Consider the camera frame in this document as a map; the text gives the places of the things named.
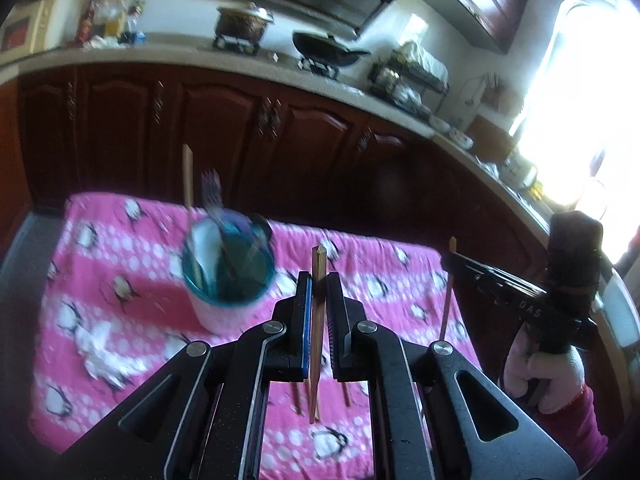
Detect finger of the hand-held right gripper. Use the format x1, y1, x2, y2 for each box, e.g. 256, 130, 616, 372
442, 251, 507, 298

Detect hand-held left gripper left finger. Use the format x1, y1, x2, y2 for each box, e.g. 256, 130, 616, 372
55, 270, 315, 480

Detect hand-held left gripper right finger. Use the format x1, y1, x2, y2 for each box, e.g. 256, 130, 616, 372
325, 271, 582, 480

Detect pale wooden chopstick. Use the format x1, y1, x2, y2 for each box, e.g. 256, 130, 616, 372
182, 143, 205, 291
309, 245, 329, 424

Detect white floral cup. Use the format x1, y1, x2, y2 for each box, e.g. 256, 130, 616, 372
181, 210, 277, 335

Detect metal spoon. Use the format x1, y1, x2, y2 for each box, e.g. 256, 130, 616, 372
240, 212, 274, 276

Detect white ceramic spoon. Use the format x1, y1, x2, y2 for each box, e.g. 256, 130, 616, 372
192, 222, 223, 281

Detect metal fork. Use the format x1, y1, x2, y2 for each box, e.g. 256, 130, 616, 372
200, 169, 238, 281

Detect person's right forearm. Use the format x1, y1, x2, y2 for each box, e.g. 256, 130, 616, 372
537, 385, 611, 473

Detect person's right hand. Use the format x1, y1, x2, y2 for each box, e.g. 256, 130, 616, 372
504, 331, 587, 414

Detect wooden cutting board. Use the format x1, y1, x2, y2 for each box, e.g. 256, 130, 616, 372
467, 114, 522, 162

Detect bright window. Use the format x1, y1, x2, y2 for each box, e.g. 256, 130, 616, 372
510, 0, 640, 261

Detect wooden utensil holder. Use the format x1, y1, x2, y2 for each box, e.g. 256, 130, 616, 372
479, 74, 507, 112

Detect pink penguin print towel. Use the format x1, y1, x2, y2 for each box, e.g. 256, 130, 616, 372
27, 192, 471, 480

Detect crumpled white tissue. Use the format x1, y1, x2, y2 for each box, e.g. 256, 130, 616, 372
75, 320, 132, 392

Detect black stove burner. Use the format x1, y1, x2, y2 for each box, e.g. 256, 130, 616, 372
298, 57, 342, 82
212, 35, 262, 57

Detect black wok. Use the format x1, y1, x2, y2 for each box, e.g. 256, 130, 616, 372
291, 31, 372, 69

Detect dark wooden kitchen cabinets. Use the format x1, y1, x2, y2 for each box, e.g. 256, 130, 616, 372
0, 62, 551, 271

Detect brown clay pot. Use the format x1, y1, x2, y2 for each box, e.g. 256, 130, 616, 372
215, 2, 276, 44

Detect yellow-capped bottle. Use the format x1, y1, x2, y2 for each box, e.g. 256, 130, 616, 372
125, 0, 151, 43

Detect clear oil bottle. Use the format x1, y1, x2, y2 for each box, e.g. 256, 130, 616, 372
102, 0, 128, 38

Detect dark sauce bottle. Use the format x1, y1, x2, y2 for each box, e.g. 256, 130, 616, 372
76, 0, 100, 45

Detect white countertop appliance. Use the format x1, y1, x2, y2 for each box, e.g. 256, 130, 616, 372
30, 0, 86, 54

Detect black wire dish rack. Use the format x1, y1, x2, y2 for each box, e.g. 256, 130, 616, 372
369, 41, 451, 117

